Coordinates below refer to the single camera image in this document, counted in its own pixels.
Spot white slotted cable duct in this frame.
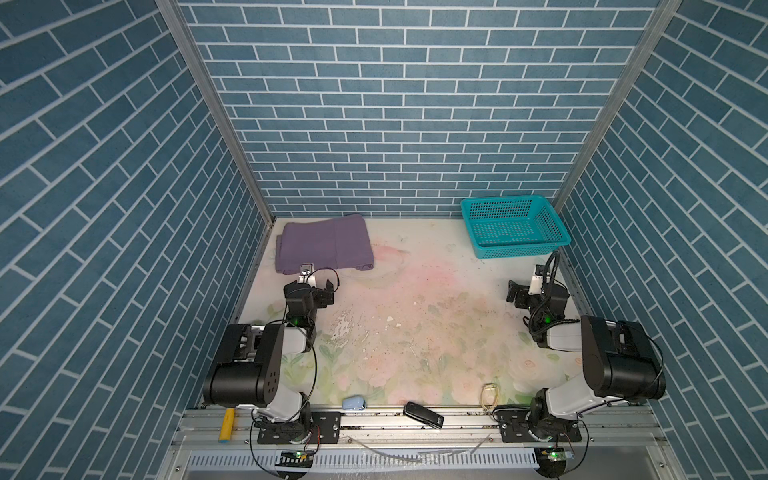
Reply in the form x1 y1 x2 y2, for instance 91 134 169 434
187 447 539 474

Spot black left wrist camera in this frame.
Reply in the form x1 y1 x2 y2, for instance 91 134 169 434
298 263 317 287

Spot black remote control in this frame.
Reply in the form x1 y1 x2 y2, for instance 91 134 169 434
403 401 444 429

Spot purple trousers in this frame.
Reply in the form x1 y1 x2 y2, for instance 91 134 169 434
275 214 375 275

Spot yellow handled blue tool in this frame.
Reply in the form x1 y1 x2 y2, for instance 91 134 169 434
218 408 236 443

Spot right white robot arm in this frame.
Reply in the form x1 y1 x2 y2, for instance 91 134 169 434
492 278 666 443

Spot teal perforated plastic basket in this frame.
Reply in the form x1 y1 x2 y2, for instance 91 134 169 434
460 195 571 260

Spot small light blue object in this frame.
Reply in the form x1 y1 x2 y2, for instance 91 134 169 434
342 395 366 411

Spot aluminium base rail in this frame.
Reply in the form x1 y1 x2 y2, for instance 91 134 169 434
171 406 668 450

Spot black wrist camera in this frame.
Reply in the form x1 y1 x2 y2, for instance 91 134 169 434
528 264 549 295
298 263 317 287

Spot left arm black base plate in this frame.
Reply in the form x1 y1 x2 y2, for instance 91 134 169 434
256 411 342 445

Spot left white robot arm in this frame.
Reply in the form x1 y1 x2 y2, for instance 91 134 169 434
203 281 336 429

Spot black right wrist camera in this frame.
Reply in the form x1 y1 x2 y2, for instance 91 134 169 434
528 264 549 295

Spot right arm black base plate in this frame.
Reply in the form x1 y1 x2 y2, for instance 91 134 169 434
491 406 582 443

